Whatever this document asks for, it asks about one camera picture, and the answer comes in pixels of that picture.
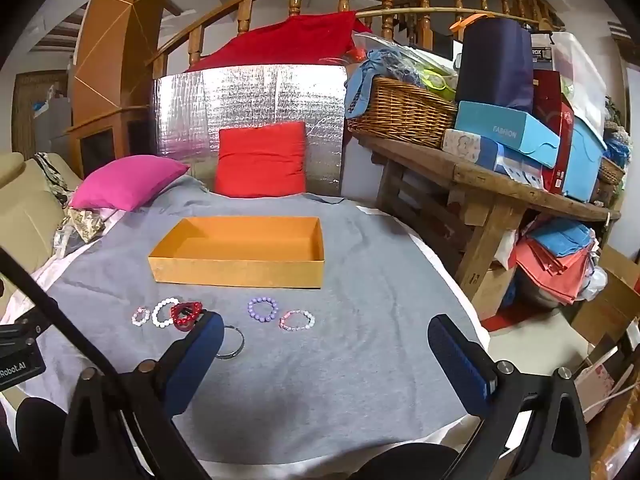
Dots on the silver bangle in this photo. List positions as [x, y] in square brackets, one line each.
[241, 342]

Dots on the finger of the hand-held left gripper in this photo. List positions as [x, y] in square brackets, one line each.
[50, 305]

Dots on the magenta pillow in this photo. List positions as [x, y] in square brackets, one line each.
[125, 180]

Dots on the orange cardboard box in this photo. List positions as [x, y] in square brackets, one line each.
[235, 272]

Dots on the silver foil insulation board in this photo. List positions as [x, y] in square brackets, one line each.
[200, 110]

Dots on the white patterned box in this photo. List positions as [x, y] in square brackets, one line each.
[470, 147]

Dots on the small wicker basket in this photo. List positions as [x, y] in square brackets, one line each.
[611, 171]

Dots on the white plastic bag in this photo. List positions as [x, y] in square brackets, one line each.
[580, 75]

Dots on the black and white patterned cloth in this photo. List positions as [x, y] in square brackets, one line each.
[52, 180]

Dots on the navy fabric bag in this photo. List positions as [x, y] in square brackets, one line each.
[492, 60]

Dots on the beige sofa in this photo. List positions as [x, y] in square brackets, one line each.
[25, 210]

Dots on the large wicker basket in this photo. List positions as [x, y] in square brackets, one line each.
[400, 110]

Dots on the light blue shoebox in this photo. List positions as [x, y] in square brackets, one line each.
[500, 130]

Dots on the stack of coral folded cloths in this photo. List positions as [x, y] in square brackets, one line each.
[550, 270]

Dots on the brown panelled wooden column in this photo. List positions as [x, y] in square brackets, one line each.
[115, 35]

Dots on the gold patterned cloth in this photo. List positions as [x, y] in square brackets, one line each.
[85, 225]

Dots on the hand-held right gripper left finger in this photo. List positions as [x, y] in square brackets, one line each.
[195, 360]

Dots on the blue folded cloth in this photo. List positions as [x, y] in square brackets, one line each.
[560, 235]

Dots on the bamboo curtain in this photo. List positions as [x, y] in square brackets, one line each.
[25, 110]

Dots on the orange clothes hanger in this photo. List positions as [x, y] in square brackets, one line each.
[465, 21]

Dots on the wooden stair railing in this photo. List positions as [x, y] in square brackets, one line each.
[295, 0]

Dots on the dark red paper bag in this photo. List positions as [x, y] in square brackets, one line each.
[550, 110]

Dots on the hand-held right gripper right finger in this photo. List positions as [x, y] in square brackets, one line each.
[460, 370]

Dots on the grey blanket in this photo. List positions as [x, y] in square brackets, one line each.
[325, 360]

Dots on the red pillow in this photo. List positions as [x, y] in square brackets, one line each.
[260, 160]

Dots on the red cloth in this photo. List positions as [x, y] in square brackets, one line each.
[280, 40]

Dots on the red floor mat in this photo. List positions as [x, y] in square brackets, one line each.
[505, 320]

